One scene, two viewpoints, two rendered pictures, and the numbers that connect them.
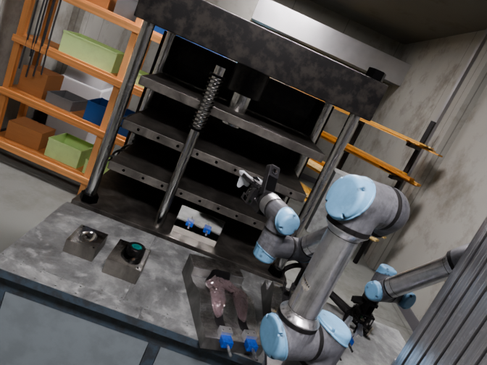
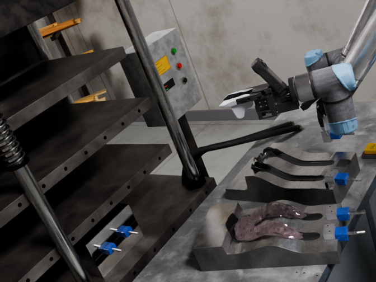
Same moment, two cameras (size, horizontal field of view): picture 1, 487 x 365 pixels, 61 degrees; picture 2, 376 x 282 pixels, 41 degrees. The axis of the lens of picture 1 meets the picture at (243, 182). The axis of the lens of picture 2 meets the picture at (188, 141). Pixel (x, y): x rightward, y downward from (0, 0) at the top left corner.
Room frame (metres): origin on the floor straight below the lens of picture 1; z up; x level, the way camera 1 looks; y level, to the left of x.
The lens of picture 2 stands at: (0.52, 0.95, 1.96)
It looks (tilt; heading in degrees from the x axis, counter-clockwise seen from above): 23 degrees down; 321
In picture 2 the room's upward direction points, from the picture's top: 22 degrees counter-clockwise
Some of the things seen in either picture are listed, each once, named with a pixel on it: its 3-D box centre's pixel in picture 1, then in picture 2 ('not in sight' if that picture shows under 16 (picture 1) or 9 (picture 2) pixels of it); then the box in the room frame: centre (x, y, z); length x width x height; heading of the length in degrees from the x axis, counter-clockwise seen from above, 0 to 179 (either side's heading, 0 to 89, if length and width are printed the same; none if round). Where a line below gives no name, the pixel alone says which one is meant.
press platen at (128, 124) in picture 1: (219, 148); (13, 166); (2.59, 0.23, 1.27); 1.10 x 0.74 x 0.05; 97
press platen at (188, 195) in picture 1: (205, 182); (40, 212); (2.59, 0.23, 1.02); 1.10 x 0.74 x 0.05; 97
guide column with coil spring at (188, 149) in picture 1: (176, 177); (56, 231); (2.18, 0.35, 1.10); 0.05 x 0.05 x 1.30
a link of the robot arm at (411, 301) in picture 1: (397, 293); (341, 59); (1.53, -0.74, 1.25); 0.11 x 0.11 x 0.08; 34
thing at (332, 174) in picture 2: not in sight; (344, 179); (1.46, -0.44, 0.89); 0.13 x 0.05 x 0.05; 6
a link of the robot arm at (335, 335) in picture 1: (324, 338); not in sight; (1.06, -0.40, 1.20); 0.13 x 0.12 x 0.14; 120
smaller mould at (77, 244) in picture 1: (86, 242); not in sight; (1.63, 0.53, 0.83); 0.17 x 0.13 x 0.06; 7
